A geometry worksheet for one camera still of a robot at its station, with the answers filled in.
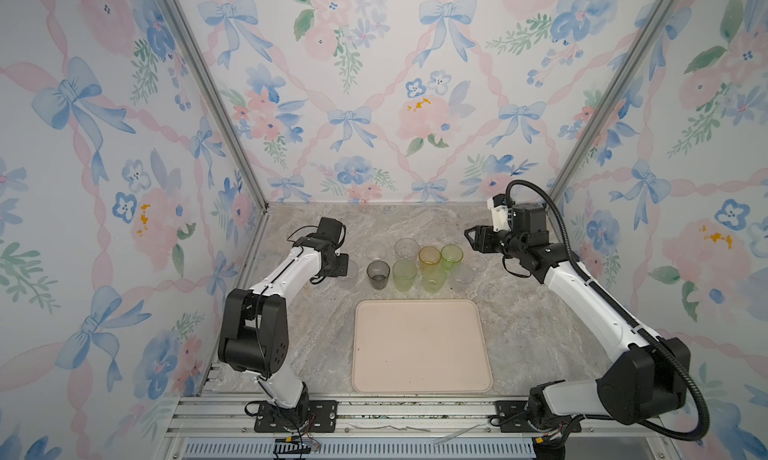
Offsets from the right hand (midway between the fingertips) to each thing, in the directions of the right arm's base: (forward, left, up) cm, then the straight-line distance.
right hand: (474, 229), depth 82 cm
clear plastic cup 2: (+8, +18, -20) cm, 28 cm away
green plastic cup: (+7, +2, -22) cm, 24 cm away
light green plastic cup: (-1, +19, -20) cm, 27 cm away
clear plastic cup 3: (+11, +29, -25) cm, 40 cm away
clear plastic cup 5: (+3, -6, -21) cm, 22 cm away
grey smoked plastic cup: (-1, +27, -21) cm, 35 cm away
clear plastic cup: (-5, +37, -21) cm, 42 cm away
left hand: (-3, +39, -14) cm, 42 cm away
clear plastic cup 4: (-2, 0, -21) cm, 22 cm away
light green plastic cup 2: (-1, +9, -23) cm, 24 cm away
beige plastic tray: (-23, +14, -26) cm, 37 cm away
